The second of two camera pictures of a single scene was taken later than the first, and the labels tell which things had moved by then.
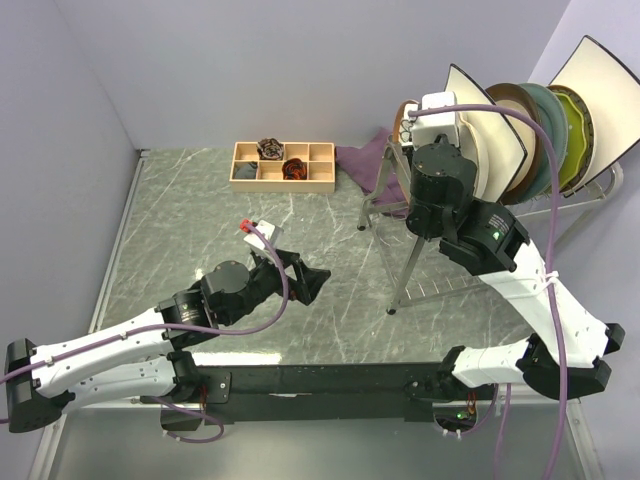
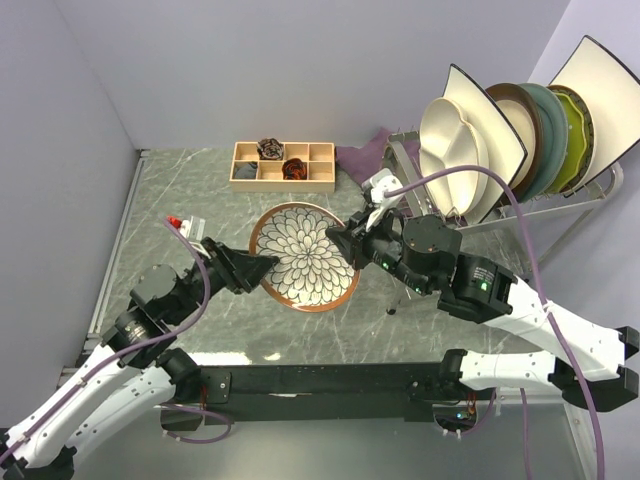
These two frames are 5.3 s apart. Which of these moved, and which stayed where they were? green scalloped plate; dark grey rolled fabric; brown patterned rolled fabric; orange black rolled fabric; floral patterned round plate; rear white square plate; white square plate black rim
Moved: floral patterned round plate
Stayed: green scalloped plate; dark grey rolled fabric; orange black rolled fabric; rear white square plate; white square plate black rim; brown patterned rolled fabric
